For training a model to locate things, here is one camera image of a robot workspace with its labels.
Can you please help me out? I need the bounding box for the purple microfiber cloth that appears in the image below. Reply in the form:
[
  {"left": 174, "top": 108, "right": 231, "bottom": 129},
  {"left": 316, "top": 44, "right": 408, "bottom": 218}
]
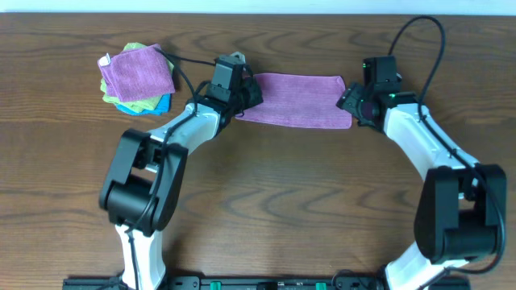
[{"left": 240, "top": 72, "right": 352, "bottom": 130}]

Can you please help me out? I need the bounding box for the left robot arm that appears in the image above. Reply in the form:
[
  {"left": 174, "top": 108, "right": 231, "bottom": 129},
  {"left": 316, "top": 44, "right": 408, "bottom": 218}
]
[{"left": 99, "top": 77, "right": 263, "bottom": 289}]

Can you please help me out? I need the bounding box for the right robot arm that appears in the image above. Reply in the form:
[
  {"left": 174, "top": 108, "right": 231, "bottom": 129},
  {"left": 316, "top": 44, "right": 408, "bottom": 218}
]
[{"left": 336, "top": 83, "right": 506, "bottom": 289}]

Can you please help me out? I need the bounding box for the folded blue cloth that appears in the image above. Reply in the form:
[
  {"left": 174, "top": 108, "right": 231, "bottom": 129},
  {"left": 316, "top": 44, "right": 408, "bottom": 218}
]
[{"left": 115, "top": 94, "right": 171, "bottom": 116}]

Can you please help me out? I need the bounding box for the folded green cloth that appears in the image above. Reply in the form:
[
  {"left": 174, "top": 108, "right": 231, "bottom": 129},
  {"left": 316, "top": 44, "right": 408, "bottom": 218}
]
[{"left": 100, "top": 43, "right": 174, "bottom": 112}]

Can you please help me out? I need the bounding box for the folded purple cloth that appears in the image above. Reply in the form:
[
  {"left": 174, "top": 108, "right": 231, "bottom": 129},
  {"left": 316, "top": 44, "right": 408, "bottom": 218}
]
[{"left": 98, "top": 44, "right": 175, "bottom": 102}]

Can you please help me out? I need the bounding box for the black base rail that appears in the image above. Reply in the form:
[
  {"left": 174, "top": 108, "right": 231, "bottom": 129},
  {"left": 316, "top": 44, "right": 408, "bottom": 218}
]
[{"left": 62, "top": 271, "right": 472, "bottom": 290}]

